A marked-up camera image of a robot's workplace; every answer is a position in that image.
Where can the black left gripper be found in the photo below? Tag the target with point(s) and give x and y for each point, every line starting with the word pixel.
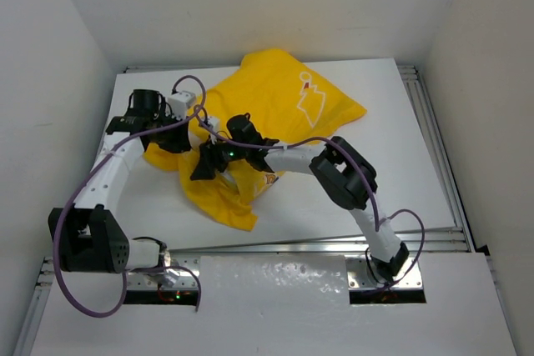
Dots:
pixel 180 143

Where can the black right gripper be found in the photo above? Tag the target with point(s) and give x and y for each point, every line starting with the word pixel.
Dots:
pixel 210 158

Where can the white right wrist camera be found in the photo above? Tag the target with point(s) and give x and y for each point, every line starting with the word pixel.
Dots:
pixel 213 124

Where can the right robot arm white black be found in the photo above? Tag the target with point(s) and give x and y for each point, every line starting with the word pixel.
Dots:
pixel 347 178

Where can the yellow pillowcase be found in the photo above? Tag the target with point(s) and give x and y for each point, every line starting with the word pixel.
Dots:
pixel 287 101

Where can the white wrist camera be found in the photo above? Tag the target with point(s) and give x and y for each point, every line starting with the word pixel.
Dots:
pixel 180 103
pixel 213 124

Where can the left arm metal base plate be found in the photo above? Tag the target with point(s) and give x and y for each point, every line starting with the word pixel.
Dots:
pixel 173 287

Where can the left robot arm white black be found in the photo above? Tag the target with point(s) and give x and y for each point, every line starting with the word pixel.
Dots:
pixel 91 239

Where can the white front cover panel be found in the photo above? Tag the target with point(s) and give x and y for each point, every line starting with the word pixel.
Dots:
pixel 296 305

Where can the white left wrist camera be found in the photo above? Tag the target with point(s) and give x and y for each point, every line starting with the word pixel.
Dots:
pixel 180 103

